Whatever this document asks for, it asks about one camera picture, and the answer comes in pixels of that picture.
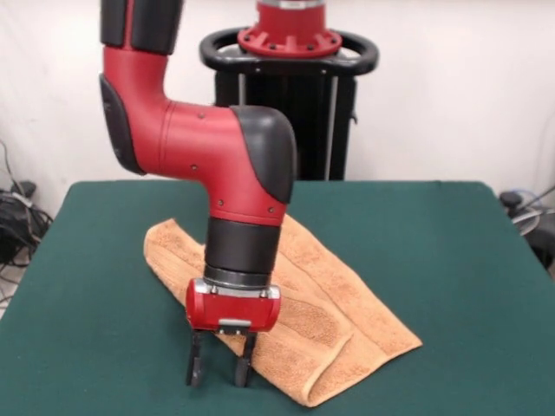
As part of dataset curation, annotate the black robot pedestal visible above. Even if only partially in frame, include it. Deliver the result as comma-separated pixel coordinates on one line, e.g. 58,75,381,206
199,28,381,181

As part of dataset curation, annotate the dark green table cloth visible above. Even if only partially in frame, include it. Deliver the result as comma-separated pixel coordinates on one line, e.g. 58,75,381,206
0,179,555,416

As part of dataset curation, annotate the black cable bundle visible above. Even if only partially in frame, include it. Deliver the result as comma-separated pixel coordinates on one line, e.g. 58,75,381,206
0,138,54,304

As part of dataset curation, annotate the tan terry towel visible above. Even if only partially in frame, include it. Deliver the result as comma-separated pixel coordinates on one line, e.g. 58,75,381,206
143,218,424,408

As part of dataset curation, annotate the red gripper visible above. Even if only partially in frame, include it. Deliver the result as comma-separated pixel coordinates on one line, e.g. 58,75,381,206
185,278,283,388

